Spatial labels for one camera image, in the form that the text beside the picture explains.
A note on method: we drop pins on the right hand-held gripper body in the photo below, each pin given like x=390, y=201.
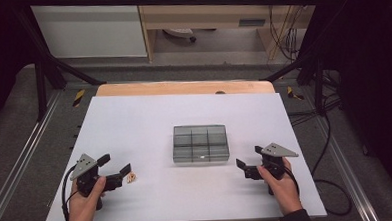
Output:
x=273, y=160

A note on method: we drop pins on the white cabinet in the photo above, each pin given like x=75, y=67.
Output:
x=90, y=31

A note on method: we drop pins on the clear plastic compartment box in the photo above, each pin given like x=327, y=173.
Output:
x=200, y=143

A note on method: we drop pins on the wooden table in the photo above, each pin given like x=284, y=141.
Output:
x=183, y=88

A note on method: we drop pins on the small gold jewellery piece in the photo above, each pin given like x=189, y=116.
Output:
x=131, y=177

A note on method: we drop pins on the yellow black tape marker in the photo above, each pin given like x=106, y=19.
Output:
x=294, y=93
x=78, y=98

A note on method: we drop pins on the office chair base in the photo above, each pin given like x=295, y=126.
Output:
x=180, y=32

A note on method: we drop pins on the person's left hand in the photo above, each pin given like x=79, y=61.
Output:
x=83, y=209

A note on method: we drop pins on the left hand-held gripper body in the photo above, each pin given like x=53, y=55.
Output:
x=87, y=180

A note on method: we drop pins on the person's right hand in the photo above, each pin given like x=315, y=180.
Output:
x=282, y=193

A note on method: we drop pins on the aluminium floor rail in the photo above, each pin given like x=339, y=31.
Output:
x=22, y=154
x=348, y=170

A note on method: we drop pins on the light wooden desk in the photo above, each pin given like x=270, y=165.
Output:
x=206, y=16

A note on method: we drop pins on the black metal frame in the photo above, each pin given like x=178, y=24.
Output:
x=166, y=1

